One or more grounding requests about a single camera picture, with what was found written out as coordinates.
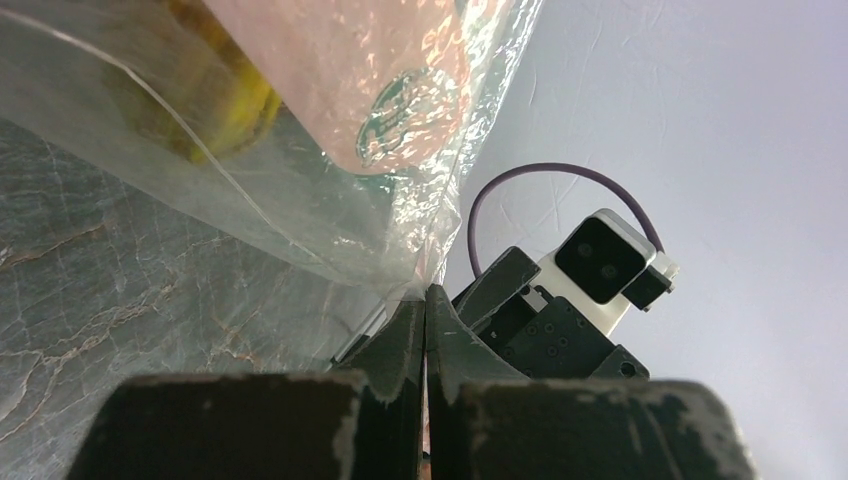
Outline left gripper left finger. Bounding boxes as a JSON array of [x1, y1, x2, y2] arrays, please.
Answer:
[[68, 301, 425, 479]]

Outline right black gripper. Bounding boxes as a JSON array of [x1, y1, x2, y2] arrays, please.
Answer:
[[452, 247, 650, 380]]

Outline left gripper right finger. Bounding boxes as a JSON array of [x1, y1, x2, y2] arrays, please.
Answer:
[[425, 285, 757, 479]]

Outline clear zip top bag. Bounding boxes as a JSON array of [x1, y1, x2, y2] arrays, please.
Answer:
[[1, 1, 541, 299]]

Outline yellow fake banana bunch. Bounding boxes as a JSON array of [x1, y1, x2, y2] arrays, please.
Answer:
[[104, 1, 285, 163]]

